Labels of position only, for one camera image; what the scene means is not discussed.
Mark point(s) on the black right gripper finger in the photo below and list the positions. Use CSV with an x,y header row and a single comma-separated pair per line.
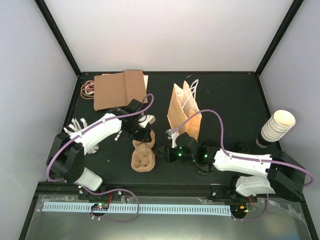
x,y
160,154
160,149

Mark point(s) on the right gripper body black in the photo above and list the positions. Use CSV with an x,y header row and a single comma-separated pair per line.
x,y
171,157

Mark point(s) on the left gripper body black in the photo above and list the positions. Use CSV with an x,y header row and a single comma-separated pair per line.
x,y
136,134

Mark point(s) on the cardboard cup carrier stack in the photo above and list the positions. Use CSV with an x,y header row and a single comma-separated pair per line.
x,y
143,158

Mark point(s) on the yellow paper takeout bag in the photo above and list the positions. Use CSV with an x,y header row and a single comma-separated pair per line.
x,y
182,106

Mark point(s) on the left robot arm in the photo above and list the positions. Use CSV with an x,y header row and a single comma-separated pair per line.
x,y
66,160

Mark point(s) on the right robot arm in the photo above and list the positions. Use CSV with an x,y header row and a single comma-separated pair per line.
x,y
276,174

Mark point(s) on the black cup lid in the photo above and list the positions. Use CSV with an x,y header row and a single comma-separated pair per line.
x,y
204,167
242,147

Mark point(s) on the brown flat paper bag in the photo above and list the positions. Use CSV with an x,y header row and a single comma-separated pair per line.
x,y
110,90

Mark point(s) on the cup of wrapped straws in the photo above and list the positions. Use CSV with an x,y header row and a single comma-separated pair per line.
x,y
75,129

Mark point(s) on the stack of paper cups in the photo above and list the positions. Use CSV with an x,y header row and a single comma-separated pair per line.
x,y
275,128

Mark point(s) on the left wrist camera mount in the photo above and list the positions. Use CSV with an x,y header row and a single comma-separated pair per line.
x,y
146,120

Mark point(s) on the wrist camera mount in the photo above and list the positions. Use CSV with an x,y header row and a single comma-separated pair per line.
x,y
146,120
177,139

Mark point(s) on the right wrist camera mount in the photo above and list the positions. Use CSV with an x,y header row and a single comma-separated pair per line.
x,y
177,139

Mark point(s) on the white slotted cable duct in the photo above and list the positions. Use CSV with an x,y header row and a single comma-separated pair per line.
x,y
129,208

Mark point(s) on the black frame post left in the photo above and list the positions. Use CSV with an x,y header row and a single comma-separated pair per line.
x,y
42,6

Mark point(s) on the black frame post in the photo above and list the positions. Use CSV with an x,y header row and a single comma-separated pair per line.
x,y
287,20
42,6

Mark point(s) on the black frame post right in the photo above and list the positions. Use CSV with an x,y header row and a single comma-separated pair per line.
x,y
287,20

